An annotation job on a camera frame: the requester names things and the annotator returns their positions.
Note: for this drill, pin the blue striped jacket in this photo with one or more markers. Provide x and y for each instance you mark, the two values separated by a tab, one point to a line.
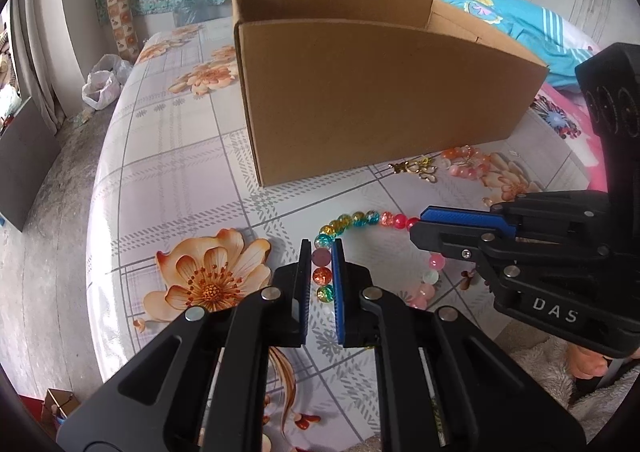
530	27

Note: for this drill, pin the pink printed blanket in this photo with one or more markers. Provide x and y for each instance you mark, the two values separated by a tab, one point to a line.
570	117

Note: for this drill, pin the floral plaid tablecloth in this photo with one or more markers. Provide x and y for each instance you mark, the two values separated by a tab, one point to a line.
175	157

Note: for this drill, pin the white plastic bag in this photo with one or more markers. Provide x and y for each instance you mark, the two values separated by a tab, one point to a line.
102	87

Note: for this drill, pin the person's right forearm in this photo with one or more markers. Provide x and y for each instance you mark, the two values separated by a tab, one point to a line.
542	374

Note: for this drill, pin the patterned paper roll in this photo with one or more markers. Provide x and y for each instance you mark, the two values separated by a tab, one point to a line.
121	17

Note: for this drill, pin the brown cardboard box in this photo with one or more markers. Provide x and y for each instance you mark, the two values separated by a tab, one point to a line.
375	97

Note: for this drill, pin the person's right hand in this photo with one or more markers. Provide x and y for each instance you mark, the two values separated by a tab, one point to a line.
587	366

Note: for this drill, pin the grey curtain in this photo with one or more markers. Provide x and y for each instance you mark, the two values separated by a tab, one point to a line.
35	47

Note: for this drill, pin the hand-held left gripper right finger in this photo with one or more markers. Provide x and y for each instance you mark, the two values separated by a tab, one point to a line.
340	282

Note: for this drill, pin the small cardboard box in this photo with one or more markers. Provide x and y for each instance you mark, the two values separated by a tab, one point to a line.
60	407

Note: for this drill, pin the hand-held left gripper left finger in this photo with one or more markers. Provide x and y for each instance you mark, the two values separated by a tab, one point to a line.
302	277

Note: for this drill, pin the dark grey board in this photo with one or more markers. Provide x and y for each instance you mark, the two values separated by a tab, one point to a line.
25	172

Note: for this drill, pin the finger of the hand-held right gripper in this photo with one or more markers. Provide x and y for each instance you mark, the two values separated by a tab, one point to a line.
465	219
440	239

